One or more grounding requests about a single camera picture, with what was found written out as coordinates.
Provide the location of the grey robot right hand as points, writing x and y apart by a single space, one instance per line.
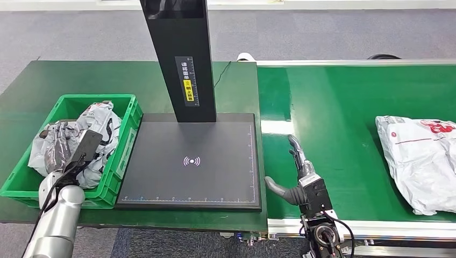
301 167

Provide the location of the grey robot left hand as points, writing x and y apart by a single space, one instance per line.
58 149

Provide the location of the green plastic basket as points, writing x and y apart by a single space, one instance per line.
123 156

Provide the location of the crumpled white mailer bag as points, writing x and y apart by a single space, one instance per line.
103 121

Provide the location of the green conveyor belt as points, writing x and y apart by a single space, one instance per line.
338 107

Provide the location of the large white mailer bag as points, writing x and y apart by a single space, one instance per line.
420 160

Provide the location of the white round object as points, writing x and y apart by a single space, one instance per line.
246 57

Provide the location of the black curved object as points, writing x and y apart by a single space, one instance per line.
384 56

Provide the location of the column label with yellow sticker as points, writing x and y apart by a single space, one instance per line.
188 82

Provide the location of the black scanner column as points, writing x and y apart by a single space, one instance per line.
181 35

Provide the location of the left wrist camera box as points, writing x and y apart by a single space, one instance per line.
87 146

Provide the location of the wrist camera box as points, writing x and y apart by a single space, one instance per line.
317 196
87 146

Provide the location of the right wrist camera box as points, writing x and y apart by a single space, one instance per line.
317 196

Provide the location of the aluminium conveyor frame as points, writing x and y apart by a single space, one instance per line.
392 229

